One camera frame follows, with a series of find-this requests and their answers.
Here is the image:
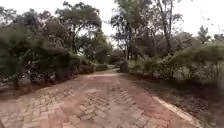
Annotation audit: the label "red brick path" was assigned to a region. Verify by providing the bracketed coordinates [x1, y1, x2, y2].
[0, 68, 201, 128]

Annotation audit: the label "row of trees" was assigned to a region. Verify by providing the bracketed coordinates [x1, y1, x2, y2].
[0, 0, 125, 68]
[109, 0, 224, 63]

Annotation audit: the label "green hedge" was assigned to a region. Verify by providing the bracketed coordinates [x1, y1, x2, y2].
[0, 39, 109, 88]

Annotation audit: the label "green bushes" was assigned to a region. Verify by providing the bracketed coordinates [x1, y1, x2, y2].
[119, 42, 224, 88]

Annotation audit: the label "pale stone kerb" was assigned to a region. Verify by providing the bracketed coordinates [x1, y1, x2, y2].
[151, 95, 204, 128]

